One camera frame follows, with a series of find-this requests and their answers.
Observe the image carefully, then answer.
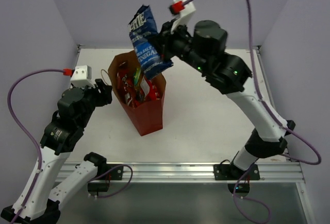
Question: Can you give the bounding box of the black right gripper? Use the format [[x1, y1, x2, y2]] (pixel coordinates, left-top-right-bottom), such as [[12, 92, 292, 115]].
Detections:
[[148, 17, 210, 75]]

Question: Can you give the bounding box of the blue Kettle potato chips bag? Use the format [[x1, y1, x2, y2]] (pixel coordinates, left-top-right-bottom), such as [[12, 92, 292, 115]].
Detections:
[[128, 5, 173, 80]]

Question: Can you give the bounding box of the red brown paper bag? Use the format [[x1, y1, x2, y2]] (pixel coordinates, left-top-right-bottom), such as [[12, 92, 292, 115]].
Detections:
[[107, 51, 166, 136]]

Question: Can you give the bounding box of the red patterned snack bag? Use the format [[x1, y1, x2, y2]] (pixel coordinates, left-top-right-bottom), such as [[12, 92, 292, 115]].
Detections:
[[140, 77, 160, 102]]

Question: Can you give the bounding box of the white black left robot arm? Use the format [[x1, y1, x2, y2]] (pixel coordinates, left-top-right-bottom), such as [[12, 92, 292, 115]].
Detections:
[[1, 79, 112, 223]]

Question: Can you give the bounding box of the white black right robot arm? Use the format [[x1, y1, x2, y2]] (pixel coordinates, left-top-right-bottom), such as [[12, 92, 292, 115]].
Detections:
[[148, 20, 295, 179]]

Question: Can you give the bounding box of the red Doritos chip bag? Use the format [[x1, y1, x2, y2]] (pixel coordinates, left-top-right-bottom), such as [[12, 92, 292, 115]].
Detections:
[[117, 61, 139, 108]]

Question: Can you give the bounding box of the green yellow candy packet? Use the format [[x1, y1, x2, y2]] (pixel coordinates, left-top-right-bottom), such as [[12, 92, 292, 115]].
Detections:
[[133, 67, 143, 88]]

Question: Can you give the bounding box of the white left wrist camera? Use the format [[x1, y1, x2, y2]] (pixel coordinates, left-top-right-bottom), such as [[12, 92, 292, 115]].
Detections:
[[70, 65, 94, 88]]

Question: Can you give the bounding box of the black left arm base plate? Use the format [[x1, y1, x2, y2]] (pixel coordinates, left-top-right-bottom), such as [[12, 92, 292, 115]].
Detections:
[[90, 163, 123, 182]]

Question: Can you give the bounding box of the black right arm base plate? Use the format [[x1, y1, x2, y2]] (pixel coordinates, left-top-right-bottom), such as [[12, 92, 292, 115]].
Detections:
[[213, 160, 260, 181]]

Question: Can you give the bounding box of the aluminium front mounting rail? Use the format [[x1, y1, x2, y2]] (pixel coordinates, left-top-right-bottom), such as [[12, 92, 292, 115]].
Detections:
[[55, 161, 305, 183]]

